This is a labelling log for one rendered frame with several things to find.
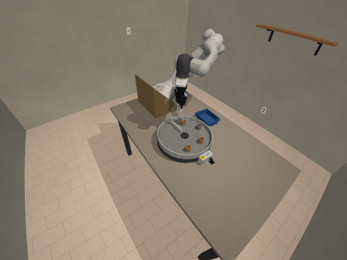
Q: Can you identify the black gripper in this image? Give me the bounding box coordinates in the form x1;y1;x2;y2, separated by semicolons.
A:
174;86;188;113

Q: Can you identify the blue open crate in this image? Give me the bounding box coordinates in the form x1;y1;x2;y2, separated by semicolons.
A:
195;108;220;127

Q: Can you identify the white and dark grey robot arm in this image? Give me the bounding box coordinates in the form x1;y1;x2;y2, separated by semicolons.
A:
152;29;225;100

